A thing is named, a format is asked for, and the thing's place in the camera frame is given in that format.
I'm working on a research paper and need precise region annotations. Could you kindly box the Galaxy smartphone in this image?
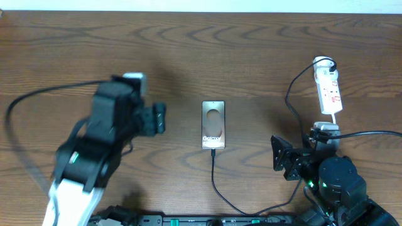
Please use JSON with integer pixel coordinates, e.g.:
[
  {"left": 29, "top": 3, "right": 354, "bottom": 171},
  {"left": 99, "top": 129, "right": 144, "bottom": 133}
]
[{"left": 201, "top": 100, "right": 225, "bottom": 149}]

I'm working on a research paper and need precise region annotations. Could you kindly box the black USB charging cable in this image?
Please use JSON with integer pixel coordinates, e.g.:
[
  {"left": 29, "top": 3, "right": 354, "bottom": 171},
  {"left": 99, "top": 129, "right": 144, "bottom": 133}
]
[{"left": 210, "top": 57, "right": 338, "bottom": 217}]

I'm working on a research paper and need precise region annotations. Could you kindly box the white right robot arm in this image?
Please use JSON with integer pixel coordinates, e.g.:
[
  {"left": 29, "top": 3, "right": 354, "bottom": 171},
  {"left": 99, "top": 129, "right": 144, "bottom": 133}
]
[{"left": 271, "top": 136, "right": 398, "bottom": 225}]

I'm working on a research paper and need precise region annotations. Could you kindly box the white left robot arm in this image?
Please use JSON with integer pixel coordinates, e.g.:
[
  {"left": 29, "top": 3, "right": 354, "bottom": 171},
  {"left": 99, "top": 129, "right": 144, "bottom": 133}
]
[{"left": 43, "top": 72, "right": 166, "bottom": 225}]

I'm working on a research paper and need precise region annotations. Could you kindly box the white power strip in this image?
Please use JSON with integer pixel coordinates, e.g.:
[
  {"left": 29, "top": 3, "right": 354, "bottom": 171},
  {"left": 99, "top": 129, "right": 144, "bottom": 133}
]
[{"left": 313, "top": 56, "right": 343, "bottom": 115}]

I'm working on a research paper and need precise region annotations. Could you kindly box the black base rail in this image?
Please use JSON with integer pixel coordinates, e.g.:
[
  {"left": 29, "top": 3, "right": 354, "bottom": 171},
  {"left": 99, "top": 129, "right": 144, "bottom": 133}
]
[{"left": 87, "top": 205, "right": 304, "bottom": 226}]

